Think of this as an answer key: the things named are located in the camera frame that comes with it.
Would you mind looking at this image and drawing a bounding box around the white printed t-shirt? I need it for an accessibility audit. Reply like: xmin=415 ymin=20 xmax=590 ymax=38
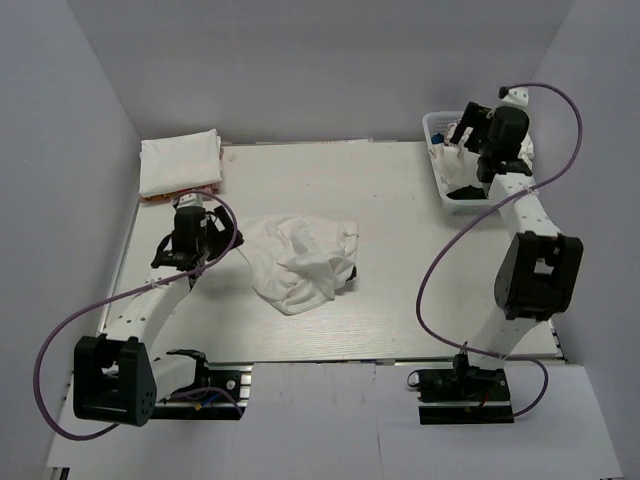
xmin=430 ymin=118 xmax=536 ymax=197

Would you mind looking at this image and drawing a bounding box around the green t-shirt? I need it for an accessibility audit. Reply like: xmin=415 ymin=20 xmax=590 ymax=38
xmin=447 ymin=186 xmax=487 ymax=201

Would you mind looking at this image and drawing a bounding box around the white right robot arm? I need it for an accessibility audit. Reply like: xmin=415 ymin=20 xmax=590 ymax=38
xmin=451 ymin=99 xmax=583 ymax=399

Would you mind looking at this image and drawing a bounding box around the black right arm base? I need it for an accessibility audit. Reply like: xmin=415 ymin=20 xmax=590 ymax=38
xmin=407 ymin=368 xmax=514 ymax=426

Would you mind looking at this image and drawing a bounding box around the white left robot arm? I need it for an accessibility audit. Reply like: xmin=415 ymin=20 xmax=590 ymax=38
xmin=73 ymin=205 xmax=243 ymax=426

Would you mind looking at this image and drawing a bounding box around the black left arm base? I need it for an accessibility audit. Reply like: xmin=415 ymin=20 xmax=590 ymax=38
xmin=151 ymin=364 xmax=252 ymax=421

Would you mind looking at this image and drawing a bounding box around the folded patterned pink t-shirt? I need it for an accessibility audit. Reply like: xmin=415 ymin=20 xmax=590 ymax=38
xmin=139 ymin=183 xmax=220 ymax=202

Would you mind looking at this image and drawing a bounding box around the white plastic laundry basket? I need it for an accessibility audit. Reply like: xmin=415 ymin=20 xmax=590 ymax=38
xmin=422 ymin=111 xmax=494 ymax=215

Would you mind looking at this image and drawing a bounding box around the folded white t-shirt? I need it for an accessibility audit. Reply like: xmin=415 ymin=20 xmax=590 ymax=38
xmin=139 ymin=129 xmax=222 ymax=198

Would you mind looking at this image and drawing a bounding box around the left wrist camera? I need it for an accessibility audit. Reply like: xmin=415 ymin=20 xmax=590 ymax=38
xmin=172 ymin=193 xmax=203 ymax=209

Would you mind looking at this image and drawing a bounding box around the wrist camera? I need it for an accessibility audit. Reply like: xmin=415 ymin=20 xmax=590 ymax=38
xmin=172 ymin=193 xmax=203 ymax=209
xmin=498 ymin=86 xmax=529 ymax=110

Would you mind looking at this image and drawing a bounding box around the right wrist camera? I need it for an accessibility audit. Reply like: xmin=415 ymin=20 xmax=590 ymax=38
xmin=498 ymin=86 xmax=529 ymax=110

